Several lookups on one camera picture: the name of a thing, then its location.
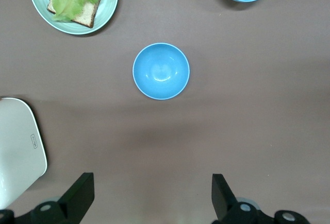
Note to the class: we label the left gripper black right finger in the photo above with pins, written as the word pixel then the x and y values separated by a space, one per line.
pixel 224 203

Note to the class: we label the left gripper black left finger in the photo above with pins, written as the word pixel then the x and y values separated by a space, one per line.
pixel 74 200

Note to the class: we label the white toaster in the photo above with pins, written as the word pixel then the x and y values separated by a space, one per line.
pixel 18 144

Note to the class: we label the bread slice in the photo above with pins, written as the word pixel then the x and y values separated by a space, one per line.
pixel 87 15

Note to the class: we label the light green plate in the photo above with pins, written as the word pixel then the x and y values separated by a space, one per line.
pixel 108 2

